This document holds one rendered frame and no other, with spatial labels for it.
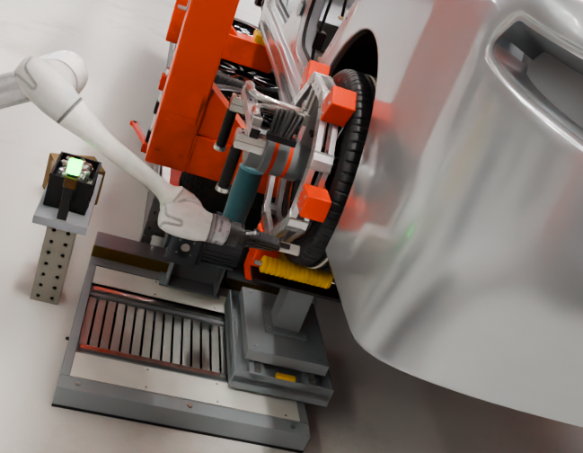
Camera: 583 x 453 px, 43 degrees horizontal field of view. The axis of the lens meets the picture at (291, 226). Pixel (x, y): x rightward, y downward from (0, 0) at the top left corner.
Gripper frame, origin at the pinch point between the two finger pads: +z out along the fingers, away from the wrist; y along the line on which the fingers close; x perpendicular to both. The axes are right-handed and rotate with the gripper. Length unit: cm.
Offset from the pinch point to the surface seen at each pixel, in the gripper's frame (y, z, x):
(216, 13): -10, -38, 81
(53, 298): -70, -66, -19
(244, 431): -28, 4, -55
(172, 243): -54, -30, 8
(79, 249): -100, -62, 9
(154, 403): -27, -27, -52
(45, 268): -59, -71, -11
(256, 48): -181, 7, 183
